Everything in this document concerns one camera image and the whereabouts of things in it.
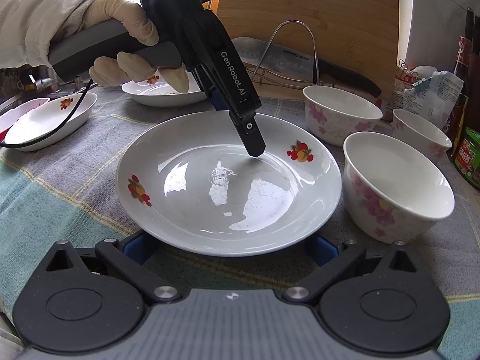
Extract white floral bowl middle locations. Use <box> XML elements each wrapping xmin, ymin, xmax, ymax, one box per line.
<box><xmin>303</xmin><ymin>85</ymin><xmax>383</xmax><ymax>147</ymax></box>

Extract white floral bowl near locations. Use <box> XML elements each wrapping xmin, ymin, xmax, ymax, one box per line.
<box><xmin>343</xmin><ymin>132</ymin><xmax>455</xmax><ymax>244</ymax></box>

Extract white plastic colander basket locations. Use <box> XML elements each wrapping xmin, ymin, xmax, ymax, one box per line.
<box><xmin>0</xmin><ymin>97</ymin><xmax>50</xmax><ymax>139</ymax></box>

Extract white plate with stain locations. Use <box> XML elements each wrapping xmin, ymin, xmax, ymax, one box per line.
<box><xmin>121</xmin><ymin>72</ymin><xmax>207</xmax><ymax>108</ymax></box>

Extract green lidded sauce jar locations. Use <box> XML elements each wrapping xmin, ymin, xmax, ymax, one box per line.
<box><xmin>454</xmin><ymin>127</ymin><xmax>480</xmax><ymax>189</ymax></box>

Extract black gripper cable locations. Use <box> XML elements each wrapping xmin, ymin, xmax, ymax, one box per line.
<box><xmin>0</xmin><ymin>79</ymin><xmax>94</xmax><ymax>149</ymax></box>

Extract white floral bowl far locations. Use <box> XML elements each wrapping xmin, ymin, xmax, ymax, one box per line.
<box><xmin>392</xmin><ymin>109</ymin><xmax>452</xmax><ymax>164</ymax></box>

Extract metal wire rack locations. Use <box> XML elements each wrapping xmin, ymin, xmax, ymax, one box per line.
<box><xmin>233</xmin><ymin>19</ymin><xmax>320</xmax><ymax>85</ymax></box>

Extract white floral bowl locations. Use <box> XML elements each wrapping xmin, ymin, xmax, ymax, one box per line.
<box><xmin>392</xmin><ymin>109</ymin><xmax>452</xmax><ymax>164</ymax></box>
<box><xmin>343</xmin><ymin>132</ymin><xmax>455</xmax><ymax>244</ymax></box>
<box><xmin>303</xmin><ymin>85</ymin><xmax>383</xmax><ymax>147</ymax></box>

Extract large white fruit-pattern plate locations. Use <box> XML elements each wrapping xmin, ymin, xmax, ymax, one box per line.
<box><xmin>115</xmin><ymin>111</ymin><xmax>342</xmax><ymax>257</ymax></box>

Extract bamboo cutting board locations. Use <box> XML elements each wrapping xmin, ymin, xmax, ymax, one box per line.
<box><xmin>216</xmin><ymin>0</ymin><xmax>399</xmax><ymax>100</ymax></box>

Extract left hand in latex glove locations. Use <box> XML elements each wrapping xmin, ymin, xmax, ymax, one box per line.
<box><xmin>81</xmin><ymin>0</ymin><xmax>190</xmax><ymax>94</ymax></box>

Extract white crumpled seasoning bag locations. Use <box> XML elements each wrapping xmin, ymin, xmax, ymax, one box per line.
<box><xmin>386</xmin><ymin>60</ymin><xmax>463</xmax><ymax>128</ymax></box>

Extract white sleeved left forearm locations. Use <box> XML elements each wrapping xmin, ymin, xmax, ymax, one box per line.
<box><xmin>1</xmin><ymin>0</ymin><xmax>94</xmax><ymax>68</ymax></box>

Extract grey checked dish mat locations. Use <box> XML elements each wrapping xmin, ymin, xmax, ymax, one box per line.
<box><xmin>1</xmin><ymin>88</ymin><xmax>479</xmax><ymax>359</ymax></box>

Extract kitchen cleaver knife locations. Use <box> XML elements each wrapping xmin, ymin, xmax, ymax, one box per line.
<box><xmin>232</xmin><ymin>37</ymin><xmax>382</xmax><ymax>98</ymax></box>

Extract dark soy sauce bottle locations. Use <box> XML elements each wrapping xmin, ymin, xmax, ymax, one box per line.
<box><xmin>447</xmin><ymin>6</ymin><xmax>480</xmax><ymax>151</ymax></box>

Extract white plate at edge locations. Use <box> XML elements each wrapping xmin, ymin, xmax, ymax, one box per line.
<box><xmin>4</xmin><ymin>92</ymin><xmax>98</xmax><ymax>152</ymax></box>

